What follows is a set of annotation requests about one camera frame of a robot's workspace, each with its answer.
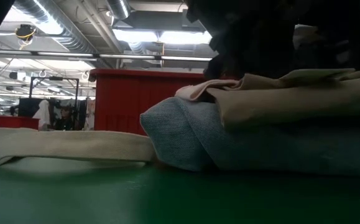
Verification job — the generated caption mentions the beige garment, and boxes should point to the beige garment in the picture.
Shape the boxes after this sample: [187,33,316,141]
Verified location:
[206,63,360,129]

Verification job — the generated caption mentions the silver corrugated air duct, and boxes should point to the silver corrugated air duct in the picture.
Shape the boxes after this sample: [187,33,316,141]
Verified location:
[11,0,112,68]

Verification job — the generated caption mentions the black background stand frame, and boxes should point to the black background stand frame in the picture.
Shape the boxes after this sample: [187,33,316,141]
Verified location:
[29,76,80,110]

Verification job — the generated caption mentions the red storage bin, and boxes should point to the red storage bin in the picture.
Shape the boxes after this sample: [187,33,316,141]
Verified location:
[0,114,40,130]

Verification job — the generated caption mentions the person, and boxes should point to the person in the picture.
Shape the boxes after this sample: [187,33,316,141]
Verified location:
[54,106,75,131]

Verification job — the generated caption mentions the white background garment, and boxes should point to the white background garment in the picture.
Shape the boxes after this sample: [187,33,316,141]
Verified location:
[32,99,52,131]

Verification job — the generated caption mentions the round silver pipe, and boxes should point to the round silver pipe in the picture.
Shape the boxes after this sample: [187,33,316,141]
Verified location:
[106,0,131,20]

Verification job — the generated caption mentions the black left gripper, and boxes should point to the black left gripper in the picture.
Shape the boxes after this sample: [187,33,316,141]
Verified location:
[185,0,295,80]

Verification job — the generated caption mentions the red plastic laundry basket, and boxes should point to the red plastic laundry basket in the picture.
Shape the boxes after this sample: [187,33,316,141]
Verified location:
[88,68,239,136]

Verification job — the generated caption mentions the white printed tote bag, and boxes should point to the white printed tote bag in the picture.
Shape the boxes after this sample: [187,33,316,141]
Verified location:
[0,127,156,167]

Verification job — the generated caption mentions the light blue denim jeans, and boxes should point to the light blue denim jeans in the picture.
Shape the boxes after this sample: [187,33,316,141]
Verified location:
[139,96,360,178]

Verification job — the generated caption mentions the black monitor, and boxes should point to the black monitor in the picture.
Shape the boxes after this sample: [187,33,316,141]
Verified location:
[18,97,44,118]

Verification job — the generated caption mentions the green table mat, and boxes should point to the green table mat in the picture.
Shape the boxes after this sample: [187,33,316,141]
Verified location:
[0,157,360,224]

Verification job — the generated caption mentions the yellow cable reel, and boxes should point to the yellow cable reel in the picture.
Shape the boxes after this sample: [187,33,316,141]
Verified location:
[14,24,38,43]

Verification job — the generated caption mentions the long ceiling light rail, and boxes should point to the long ceiling light rail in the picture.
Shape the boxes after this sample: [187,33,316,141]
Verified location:
[0,49,213,62]

